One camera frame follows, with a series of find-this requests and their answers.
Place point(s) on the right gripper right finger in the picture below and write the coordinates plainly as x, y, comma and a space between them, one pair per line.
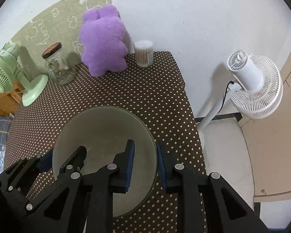
169, 170

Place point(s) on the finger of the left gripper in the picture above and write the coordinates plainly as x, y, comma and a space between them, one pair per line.
45, 163
75, 162

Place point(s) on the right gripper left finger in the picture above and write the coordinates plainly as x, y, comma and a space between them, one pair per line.
121, 168

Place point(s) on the large pale green bowl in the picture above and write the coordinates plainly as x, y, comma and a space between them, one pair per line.
104, 132

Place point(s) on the wooden bed headboard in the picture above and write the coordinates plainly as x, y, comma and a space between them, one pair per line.
10, 101

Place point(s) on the brown polka dot tablecloth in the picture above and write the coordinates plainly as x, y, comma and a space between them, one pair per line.
156, 95

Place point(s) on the green desk fan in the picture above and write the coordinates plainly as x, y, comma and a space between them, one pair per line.
10, 73

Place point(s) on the glass jar red lid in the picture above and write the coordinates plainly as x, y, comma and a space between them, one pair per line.
60, 69

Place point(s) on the white standing fan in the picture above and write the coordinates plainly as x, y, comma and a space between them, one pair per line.
256, 91

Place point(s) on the cotton swab container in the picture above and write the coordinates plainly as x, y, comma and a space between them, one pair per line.
144, 53

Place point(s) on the purple plush toy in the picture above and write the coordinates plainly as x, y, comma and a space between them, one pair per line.
101, 34

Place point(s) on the green patterned wall sheet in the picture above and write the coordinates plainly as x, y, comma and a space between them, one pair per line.
58, 23

